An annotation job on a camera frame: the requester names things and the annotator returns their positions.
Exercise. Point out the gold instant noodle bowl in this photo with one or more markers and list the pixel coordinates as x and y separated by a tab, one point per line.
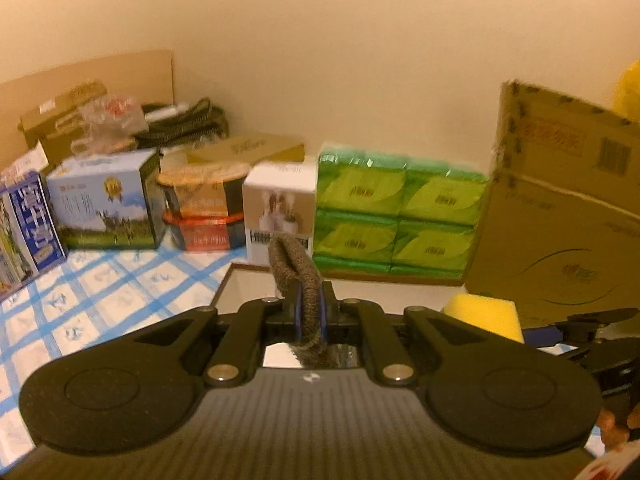
200	190

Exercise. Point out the brown cardboard shoe box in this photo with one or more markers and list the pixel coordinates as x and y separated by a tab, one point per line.
250	290

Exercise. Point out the large brown cardboard carton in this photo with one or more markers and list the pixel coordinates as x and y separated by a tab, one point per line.
550	210

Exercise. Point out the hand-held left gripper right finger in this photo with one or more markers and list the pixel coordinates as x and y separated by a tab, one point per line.
330	310

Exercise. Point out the yellow plastic bag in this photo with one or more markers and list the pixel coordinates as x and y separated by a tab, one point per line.
630	90

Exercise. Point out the tall blue white milk box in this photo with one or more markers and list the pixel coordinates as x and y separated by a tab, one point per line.
30	230

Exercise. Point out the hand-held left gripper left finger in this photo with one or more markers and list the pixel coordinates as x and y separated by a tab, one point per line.
298	312

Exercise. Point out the black woven bag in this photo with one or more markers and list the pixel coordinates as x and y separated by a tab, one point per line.
190	125

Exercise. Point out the person's right hand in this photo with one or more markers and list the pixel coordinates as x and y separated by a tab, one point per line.
615	430

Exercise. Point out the blue checked bed sheet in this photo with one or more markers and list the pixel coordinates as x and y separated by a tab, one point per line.
125	285

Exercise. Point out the white product box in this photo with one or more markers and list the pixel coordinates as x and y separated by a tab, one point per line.
280	185

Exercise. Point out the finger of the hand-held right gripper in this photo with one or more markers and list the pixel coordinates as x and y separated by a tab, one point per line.
615	365
590	322

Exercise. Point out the blue cow print milk box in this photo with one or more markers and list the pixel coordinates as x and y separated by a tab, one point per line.
100	200

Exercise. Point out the light wooden bed headboard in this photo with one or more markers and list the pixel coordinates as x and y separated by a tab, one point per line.
100	70

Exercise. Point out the red instant noodle bowl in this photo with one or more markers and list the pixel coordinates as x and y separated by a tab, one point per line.
205	232

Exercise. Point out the grey knit cloth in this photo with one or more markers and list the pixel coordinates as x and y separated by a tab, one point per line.
300	265

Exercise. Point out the yellow sponge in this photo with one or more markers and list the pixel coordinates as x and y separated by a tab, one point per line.
485	315

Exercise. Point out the stack of green tissue packs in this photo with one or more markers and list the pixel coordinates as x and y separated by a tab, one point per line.
360	190

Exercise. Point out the flat tan gift box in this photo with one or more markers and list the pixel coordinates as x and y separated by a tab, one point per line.
250	147

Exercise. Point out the clear plastic bag red print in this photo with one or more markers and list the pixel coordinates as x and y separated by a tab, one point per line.
112	115

